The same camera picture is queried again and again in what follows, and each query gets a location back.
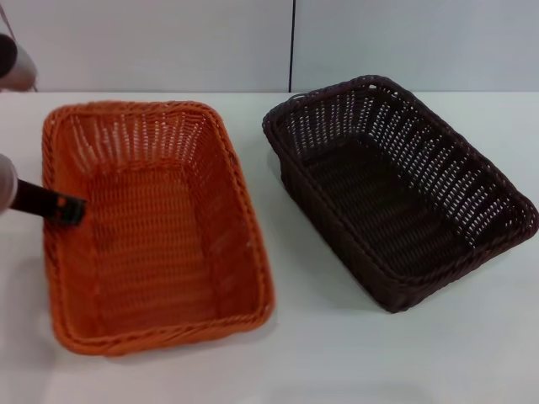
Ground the orange woven plastic basket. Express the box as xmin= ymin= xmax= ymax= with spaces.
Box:
xmin=41 ymin=99 xmax=277 ymax=347

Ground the dark brown woven plastic basket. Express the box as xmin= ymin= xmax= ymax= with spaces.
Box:
xmin=261 ymin=74 xmax=539 ymax=315

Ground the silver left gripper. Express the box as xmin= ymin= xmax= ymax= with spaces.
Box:
xmin=0 ymin=151 xmax=88 ymax=227

